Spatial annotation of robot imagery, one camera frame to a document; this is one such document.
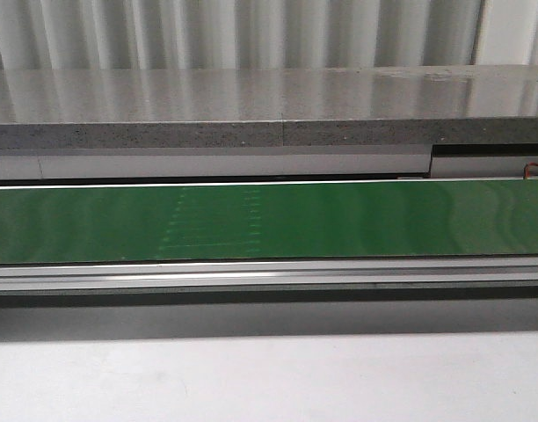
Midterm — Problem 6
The grey stone shelf slab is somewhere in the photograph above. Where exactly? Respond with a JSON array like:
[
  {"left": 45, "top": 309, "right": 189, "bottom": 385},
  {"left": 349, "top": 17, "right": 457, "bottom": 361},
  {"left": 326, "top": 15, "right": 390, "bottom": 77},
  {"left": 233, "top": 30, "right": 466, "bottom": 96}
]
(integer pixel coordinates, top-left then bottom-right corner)
[{"left": 0, "top": 65, "right": 538, "bottom": 151}]

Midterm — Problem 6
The aluminium conveyor front rail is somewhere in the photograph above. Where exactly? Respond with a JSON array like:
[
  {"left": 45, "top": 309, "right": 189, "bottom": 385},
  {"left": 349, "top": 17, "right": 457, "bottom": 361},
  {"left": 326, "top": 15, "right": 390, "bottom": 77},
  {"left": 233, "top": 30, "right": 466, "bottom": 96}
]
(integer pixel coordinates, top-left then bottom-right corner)
[{"left": 0, "top": 256, "right": 538, "bottom": 308}]

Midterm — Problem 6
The white pleated curtain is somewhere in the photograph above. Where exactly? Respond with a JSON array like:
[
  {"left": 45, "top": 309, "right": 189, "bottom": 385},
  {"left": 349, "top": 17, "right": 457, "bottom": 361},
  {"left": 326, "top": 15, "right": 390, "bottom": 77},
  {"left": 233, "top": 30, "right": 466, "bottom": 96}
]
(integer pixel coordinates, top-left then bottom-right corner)
[{"left": 0, "top": 0, "right": 538, "bottom": 71}]

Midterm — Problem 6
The green conveyor belt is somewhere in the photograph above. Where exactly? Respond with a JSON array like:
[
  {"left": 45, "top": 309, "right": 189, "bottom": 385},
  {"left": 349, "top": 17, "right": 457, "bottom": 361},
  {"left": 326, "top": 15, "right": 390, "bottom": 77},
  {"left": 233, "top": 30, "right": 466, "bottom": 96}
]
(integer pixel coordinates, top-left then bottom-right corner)
[{"left": 0, "top": 179, "right": 538, "bottom": 266}]

